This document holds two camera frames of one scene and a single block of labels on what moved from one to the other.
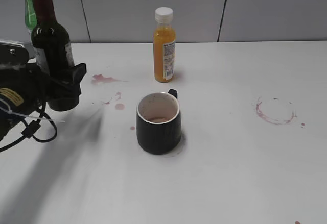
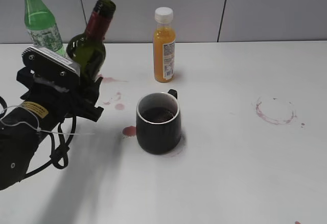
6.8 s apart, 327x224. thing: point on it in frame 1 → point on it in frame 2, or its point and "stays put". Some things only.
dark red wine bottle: [50, 42] → [87, 51]
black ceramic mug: [158, 122] stays put
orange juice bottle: [164, 45] stays put
